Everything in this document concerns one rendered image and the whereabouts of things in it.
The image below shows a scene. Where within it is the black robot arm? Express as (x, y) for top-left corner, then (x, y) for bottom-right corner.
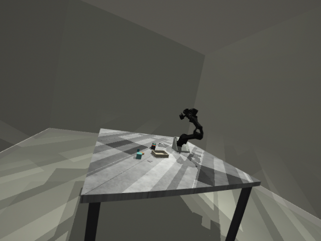
(176, 108), (203, 147)

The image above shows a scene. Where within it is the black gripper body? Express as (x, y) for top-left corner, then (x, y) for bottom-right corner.
(179, 113), (191, 120)

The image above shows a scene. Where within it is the teal cube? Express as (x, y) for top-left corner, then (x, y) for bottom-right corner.
(136, 152), (142, 160)

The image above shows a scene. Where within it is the beige rectangular tray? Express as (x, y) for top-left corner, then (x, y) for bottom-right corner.
(151, 150), (169, 158)

